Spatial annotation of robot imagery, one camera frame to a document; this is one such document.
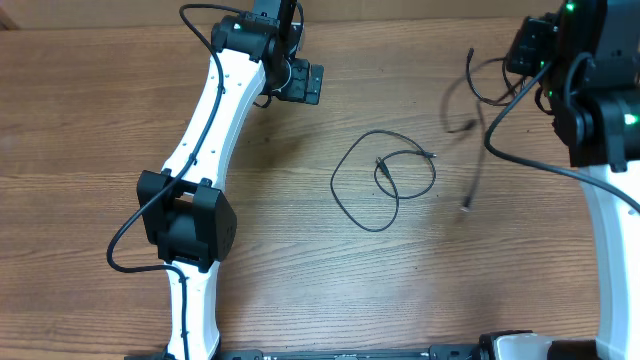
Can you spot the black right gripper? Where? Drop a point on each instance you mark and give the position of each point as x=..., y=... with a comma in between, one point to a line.
x=526, y=40

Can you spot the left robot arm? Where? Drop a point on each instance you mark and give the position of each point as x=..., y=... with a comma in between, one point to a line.
x=185, y=212

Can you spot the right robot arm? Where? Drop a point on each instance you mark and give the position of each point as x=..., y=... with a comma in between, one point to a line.
x=585, y=57

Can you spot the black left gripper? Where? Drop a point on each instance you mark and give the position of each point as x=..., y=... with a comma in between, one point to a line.
x=299, y=88

